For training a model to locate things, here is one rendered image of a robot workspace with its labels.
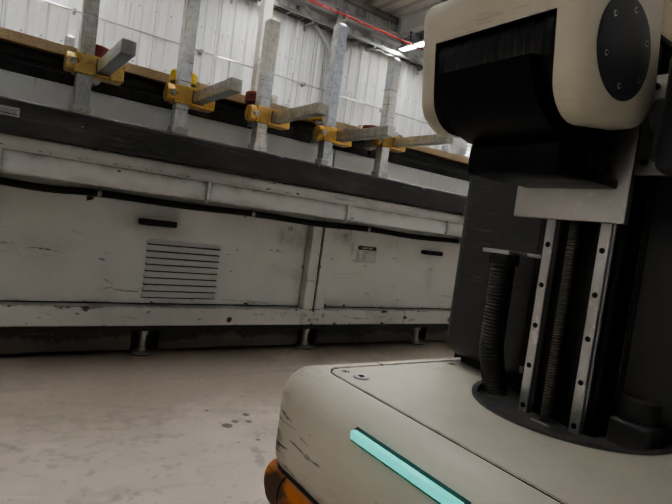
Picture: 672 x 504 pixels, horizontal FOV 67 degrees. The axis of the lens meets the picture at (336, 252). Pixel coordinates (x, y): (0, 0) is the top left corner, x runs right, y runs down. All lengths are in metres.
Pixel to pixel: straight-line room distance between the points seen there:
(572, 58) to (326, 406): 0.51
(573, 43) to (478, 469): 0.43
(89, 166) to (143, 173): 0.14
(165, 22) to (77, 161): 7.92
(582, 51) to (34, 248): 1.50
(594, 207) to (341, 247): 1.49
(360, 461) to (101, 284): 1.24
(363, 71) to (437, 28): 10.42
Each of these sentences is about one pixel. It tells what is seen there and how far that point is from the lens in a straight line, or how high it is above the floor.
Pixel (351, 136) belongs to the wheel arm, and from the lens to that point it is 1.70.
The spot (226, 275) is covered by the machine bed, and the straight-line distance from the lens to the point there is 1.87.
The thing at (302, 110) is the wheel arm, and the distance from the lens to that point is 1.49.
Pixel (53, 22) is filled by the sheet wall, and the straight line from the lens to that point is 8.95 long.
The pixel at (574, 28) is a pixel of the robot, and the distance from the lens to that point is 0.58.
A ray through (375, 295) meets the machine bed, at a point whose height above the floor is 0.22.
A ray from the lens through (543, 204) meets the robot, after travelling 0.77.
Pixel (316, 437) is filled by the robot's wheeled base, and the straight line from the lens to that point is 0.75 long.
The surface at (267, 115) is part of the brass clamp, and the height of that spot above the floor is 0.81.
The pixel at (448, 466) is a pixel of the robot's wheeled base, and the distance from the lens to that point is 0.60.
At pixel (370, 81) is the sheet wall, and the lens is 11.19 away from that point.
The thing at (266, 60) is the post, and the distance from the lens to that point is 1.67.
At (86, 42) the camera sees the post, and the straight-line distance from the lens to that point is 1.51.
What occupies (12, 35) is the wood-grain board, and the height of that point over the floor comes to 0.89.
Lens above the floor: 0.51
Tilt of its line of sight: 3 degrees down
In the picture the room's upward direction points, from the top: 8 degrees clockwise
